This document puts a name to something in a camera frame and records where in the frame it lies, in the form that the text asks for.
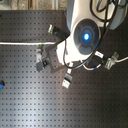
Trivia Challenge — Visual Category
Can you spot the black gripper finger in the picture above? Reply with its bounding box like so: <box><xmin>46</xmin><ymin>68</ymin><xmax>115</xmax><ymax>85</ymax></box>
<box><xmin>36</xmin><ymin>59</ymin><xmax>48</xmax><ymax>71</ymax></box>

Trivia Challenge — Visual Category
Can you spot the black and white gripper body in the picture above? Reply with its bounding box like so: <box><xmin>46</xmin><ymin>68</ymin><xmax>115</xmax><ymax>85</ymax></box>
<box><xmin>44</xmin><ymin>44</ymin><xmax>65</xmax><ymax>71</ymax></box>

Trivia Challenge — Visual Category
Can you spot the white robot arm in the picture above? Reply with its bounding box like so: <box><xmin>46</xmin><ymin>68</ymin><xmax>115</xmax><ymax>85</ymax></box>
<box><xmin>48</xmin><ymin>0</ymin><xmax>128</xmax><ymax>69</ymax></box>

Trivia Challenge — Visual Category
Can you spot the metal cable clip left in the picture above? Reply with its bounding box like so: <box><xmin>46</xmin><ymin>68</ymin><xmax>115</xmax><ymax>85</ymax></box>
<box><xmin>36</xmin><ymin>46</ymin><xmax>44</xmax><ymax>56</ymax></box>

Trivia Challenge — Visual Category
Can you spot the metal cable clip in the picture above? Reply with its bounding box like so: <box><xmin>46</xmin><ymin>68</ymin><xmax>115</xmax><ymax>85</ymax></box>
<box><xmin>62</xmin><ymin>74</ymin><xmax>72</xmax><ymax>88</ymax></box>
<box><xmin>36</xmin><ymin>46</ymin><xmax>44</xmax><ymax>56</ymax></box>
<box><xmin>48</xmin><ymin>24</ymin><xmax>54</xmax><ymax>34</ymax></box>
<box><xmin>105</xmin><ymin>52</ymin><xmax>119</xmax><ymax>69</ymax></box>

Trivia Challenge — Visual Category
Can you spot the metal cable clip bottom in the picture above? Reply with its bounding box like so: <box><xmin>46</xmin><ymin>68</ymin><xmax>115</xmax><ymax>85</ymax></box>
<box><xmin>62</xmin><ymin>74</ymin><xmax>72</xmax><ymax>88</ymax></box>

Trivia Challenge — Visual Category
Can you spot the metal cable clip top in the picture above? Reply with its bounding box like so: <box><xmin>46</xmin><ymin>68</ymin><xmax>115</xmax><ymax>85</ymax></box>
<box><xmin>48</xmin><ymin>24</ymin><xmax>54</xmax><ymax>34</ymax></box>

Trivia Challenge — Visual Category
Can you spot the metal cable clip right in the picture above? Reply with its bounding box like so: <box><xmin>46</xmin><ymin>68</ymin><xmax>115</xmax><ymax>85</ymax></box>
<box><xmin>105</xmin><ymin>52</ymin><xmax>119</xmax><ymax>69</ymax></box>

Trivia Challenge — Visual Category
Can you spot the white cable with green band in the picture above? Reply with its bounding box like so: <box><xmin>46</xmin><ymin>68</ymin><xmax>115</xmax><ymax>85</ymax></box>
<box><xmin>81</xmin><ymin>55</ymin><xmax>128</xmax><ymax>72</ymax></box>

